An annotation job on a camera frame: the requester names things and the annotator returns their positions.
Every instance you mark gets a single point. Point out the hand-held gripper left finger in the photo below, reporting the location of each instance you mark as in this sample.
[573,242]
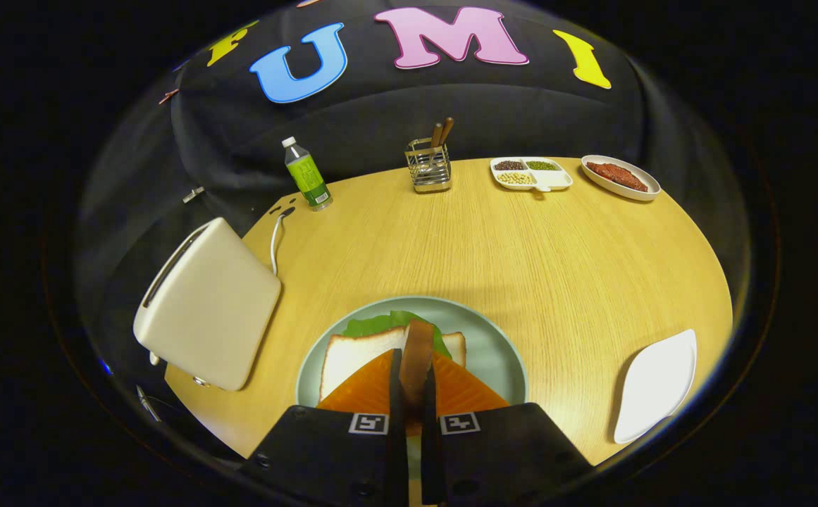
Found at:
[397,465]

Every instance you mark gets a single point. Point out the white oval meat plate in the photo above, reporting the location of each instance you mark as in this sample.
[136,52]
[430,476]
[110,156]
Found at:
[627,194]

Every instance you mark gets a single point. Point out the silver clip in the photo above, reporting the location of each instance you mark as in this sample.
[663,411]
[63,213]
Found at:
[194,194]

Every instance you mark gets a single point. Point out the white toaster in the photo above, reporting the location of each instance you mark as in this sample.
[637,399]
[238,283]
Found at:
[211,310]

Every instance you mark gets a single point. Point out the pile of green beans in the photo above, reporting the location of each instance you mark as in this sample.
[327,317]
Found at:
[541,165]

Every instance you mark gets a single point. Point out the white bread slice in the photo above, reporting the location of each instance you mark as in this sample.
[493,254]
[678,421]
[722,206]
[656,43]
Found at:
[356,359]

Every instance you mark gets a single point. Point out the pale green round plate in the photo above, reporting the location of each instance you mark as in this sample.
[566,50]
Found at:
[493,352]

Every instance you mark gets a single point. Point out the white leaf-shaped plate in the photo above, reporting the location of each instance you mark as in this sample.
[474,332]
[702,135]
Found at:
[655,387]

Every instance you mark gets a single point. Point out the black backdrop cloth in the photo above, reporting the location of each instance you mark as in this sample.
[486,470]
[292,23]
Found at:
[380,105]

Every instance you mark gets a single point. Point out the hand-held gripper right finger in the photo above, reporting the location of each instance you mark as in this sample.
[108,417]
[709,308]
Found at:
[431,465]

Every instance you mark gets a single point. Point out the green lettuce leaf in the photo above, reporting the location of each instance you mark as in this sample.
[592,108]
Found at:
[373,325]

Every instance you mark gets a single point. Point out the red meat slice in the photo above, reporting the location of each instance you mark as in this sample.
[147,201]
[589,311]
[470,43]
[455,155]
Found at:
[616,174]

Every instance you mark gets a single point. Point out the pile of yellow soybeans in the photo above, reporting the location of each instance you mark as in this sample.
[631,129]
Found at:
[514,178]

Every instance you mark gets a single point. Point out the red clip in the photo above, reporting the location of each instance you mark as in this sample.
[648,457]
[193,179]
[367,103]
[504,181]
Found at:
[168,96]

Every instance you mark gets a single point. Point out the white divided dish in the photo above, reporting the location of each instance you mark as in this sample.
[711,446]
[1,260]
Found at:
[553,179]

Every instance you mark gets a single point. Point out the green label plastic bottle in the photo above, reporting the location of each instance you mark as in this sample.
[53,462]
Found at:
[306,176]

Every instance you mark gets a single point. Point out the pile of dark beans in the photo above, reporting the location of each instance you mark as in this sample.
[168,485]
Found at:
[509,165]

